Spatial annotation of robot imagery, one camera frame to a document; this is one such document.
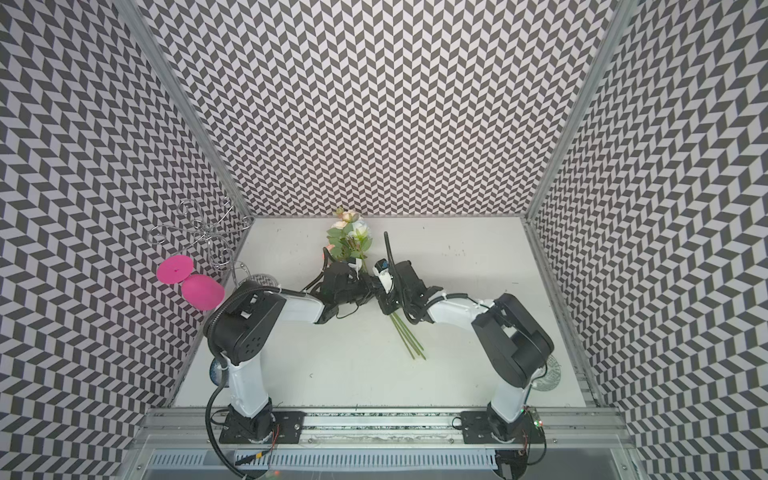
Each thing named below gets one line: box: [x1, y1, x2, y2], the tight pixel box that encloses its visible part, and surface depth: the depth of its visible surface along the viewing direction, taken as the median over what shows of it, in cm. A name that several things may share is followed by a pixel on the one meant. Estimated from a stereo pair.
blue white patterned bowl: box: [210, 358, 223, 386], surface depth 78 cm
